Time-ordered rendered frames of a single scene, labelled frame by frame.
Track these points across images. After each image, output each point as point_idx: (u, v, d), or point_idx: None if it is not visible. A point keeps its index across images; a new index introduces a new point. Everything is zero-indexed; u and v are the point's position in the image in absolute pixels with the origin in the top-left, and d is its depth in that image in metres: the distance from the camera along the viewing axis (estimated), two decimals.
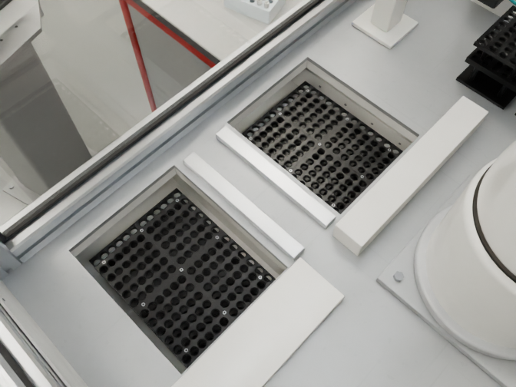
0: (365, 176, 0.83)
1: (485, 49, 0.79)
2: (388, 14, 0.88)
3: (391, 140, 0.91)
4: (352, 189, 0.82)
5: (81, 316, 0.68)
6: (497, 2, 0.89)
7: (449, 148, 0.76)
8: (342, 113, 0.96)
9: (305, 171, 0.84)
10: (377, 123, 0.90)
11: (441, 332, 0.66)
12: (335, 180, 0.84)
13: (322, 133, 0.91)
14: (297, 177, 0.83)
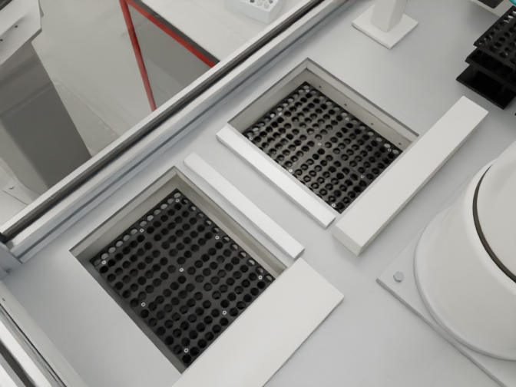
0: (365, 176, 0.83)
1: (485, 49, 0.79)
2: (388, 14, 0.88)
3: (391, 140, 0.91)
4: (352, 189, 0.82)
5: (81, 316, 0.68)
6: (497, 2, 0.89)
7: (449, 148, 0.76)
8: (342, 113, 0.96)
9: (305, 171, 0.84)
10: (377, 123, 0.90)
11: (441, 332, 0.66)
12: (335, 180, 0.84)
13: (322, 133, 0.91)
14: (297, 177, 0.83)
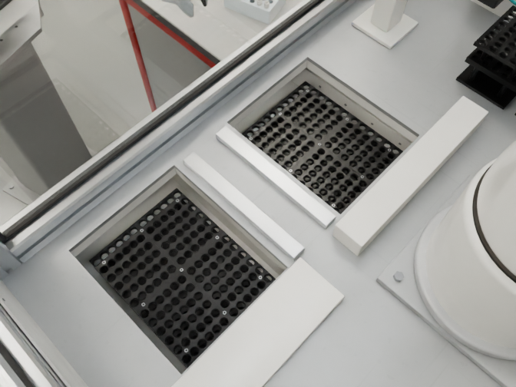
0: (365, 176, 0.83)
1: (485, 49, 0.79)
2: (388, 14, 0.88)
3: (391, 140, 0.91)
4: (352, 189, 0.82)
5: (81, 316, 0.68)
6: (497, 2, 0.89)
7: (449, 148, 0.76)
8: (342, 113, 0.96)
9: (305, 171, 0.84)
10: (377, 123, 0.90)
11: (441, 332, 0.66)
12: (335, 180, 0.84)
13: (322, 133, 0.91)
14: (297, 177, 0.83)
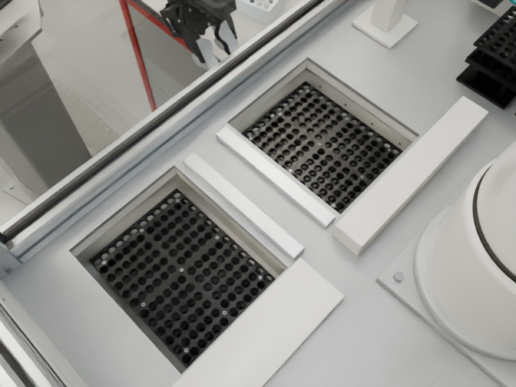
0: (365, 176, 0.83)
1: (485, 49, 0.79)
2: (388, 14, 0.88)
3: (391, 140, 0.91)
4: (352, 189, 0.82)
5: (81, 316, 0.68)
6: (497, 2, 0.89)
7: (449, 148, 0.76)
8: (342, 113, 0.96)
9: (305, 171, 0.84)
10: (377, 123, 0.90)
11: (441, 332, 0.66)
12: (335, 180, 0.84)
13: (322, 133, 0.91)
14: (297, 177, 0.83)
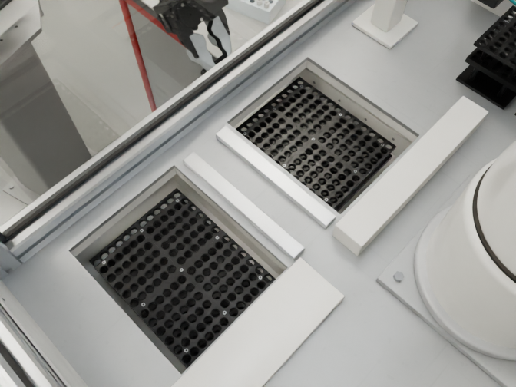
0: (358, 171, 0.84)
1: (485, 49, 0.79)
2: (388, 14, 0.88)
3: (384, 136, 0.91)
4: (345, 183, 0.83)
5: (81, 316, 0.68)
6: (497, 2, 0.89)
7: (449, 148, 0.76)
8: (336, 108, 0.96)
9: (299, 166, 0.84)
10: (371, 118, 0.91)
11: (441, 332, 0.66)
12: (329, 175, 0.84)
13: (316, 129, 0.91)
14: (290, 172, 0.84)
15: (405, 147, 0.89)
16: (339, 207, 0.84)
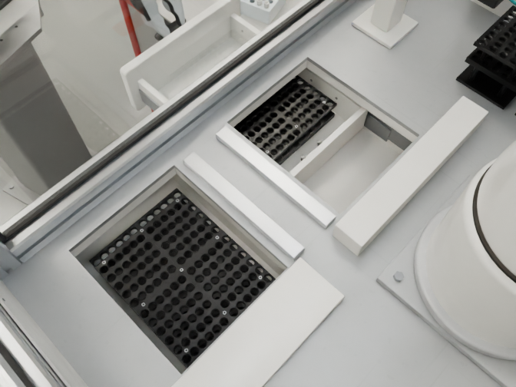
0: (299, 126, 0.88)
1: (485, 49, 0.79)
2: (388, 14, 0.88)
3: (329, 96, 0.96)
4: (286, 137, 0.87)
5: (81, 316, 0.68)
6: (497, 2, 0.89)
7: (449, 148, 0.76)
8: None
9: (243, 121, 0.89)
10: (315, 79, 0.95)
11: (441, 332, 0.66)
12: (272, 130, 0.89)
13: None
14: (235, 127, 0.88)
15: (347, 106, 0.93)
16: (280, 160, 0.88)
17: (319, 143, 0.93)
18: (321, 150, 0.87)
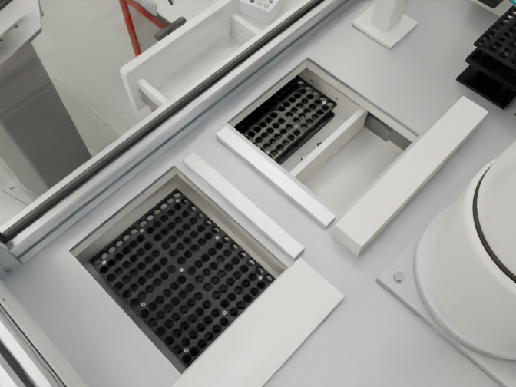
0: (299, 126, 0.88)
1: (485, 49, 0.79)
2: (388, 14, 0.88)
3: (329, 96, 0.96)
4: (286, 137, 0.87)
5: (81, 316, 0.68)
6: (497, 2, 0.89)
7: (449, 148, 0.76)
8: None
9: (243, 121, 0.89)
10: (315, 79, 0.95)
11: (441, 332, 0.66)
12: (272, 130, 0.89)
13: None
14: (235, 127, 0.88)
15: (348, 106, 0.93)
16: (281, 160, 0.88)
17: (319, 143, 0.93)
18: (321, 150, 0.87)
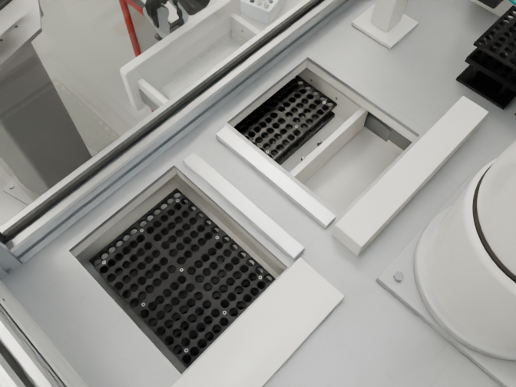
0: (299, 126, 0.88)
1: (485, 49, 0.79)
2: (388, 14, 0.88)
3: (329, 96, 0.96)
4: (286, 137, 0.87)
5: (81, 316, 0.68)
6: (497, 2, 0.89)
7: (449, 148, 0.76)
8: None
9: (243, 121, 0.89)
10: (315, 79, 0.95)
11: (441, 332, 0.66)
12: (272, 130, 0.89)
13: None
14: (235, 127, 0.88)
15: (348, 106, 0.93)
16: (281, 160, 0.88)
17: (319, 143, 0.93)
18: (321, 150, 0.87)
